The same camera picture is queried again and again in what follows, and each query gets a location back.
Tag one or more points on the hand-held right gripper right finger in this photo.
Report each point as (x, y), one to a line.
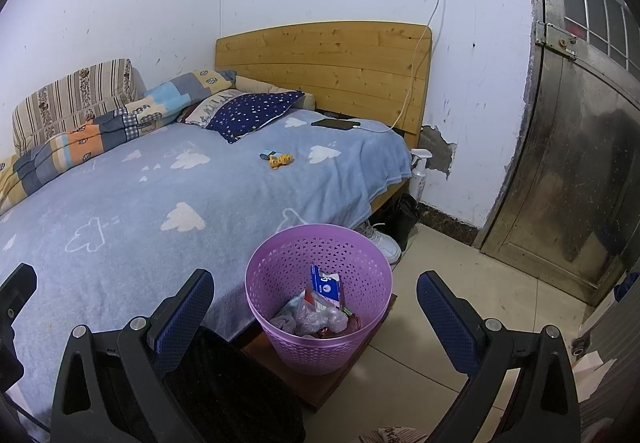
(445, 318)

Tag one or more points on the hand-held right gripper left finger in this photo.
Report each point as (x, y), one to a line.
(182, 318)

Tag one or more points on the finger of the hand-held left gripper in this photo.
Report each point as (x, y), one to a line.
(17, 288)

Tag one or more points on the red cigarette pack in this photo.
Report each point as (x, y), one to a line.
(353, 321)

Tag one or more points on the grey sock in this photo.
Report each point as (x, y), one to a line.
(285, 320)

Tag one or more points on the blue toothpaste box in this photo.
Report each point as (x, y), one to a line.
(325, 285)

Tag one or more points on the clear plastic wrap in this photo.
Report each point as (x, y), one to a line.
(320, 320)

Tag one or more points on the purple plastic basket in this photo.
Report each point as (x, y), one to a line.
(310, 353)

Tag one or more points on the white sneaker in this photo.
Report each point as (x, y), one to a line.
(387, 245)

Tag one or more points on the black boots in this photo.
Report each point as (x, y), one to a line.
(405, 218)

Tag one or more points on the striped pink cloth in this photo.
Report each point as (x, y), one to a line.
(395, 435)

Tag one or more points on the blue cloud print blanket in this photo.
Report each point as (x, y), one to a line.
(125, 203)

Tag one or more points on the caster wheel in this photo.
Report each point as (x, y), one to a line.
(580, 345)

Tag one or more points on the white spray bottle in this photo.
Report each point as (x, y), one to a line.
(419, 178)

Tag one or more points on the brown wooden stool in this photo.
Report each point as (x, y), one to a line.
(320, 393)

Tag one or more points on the white cardboard box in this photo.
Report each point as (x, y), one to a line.
(590, 368)

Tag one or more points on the patchwork cartoon quilt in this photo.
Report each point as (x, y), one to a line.
(100, 133)

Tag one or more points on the yellow toy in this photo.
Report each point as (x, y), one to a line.
(280, 161)

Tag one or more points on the small blue item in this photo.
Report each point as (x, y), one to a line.
(267, 154)

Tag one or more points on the blue cloth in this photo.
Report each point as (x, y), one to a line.
(627, 285)

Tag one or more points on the striped beige pillow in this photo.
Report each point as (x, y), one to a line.
(75, 93)

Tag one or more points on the grey metal door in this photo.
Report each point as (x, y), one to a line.
(565, 148)

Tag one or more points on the white city print pillow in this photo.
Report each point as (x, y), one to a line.
(210, 110)

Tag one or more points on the navy star print pillow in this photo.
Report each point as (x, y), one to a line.
(250, 113)

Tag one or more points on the black smartphone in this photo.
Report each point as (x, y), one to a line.
(332, 124)

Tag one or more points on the wooden bed headboard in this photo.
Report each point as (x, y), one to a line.
(325, 68)

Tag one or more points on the metal door latch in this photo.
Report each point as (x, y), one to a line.
(560, 40)

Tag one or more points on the wooden bed frame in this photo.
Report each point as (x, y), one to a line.
(387, 195)

